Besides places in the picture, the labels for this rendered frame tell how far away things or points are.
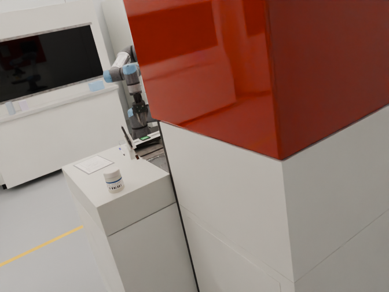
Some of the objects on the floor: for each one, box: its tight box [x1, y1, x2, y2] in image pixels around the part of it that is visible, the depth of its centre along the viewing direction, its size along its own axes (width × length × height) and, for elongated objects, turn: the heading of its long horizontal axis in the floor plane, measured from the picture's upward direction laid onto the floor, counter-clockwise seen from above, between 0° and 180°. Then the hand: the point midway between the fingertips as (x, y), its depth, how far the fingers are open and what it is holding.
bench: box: [0, 0, 129, 189], centre depth 453 cm, size 108×180×200 cm, turn 149°
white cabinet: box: [70, 191, 198, 292], centre depth 205 cm, size 64×96×82 cm, turn 149°
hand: (143, 123), depth 202 cm, fingers closed
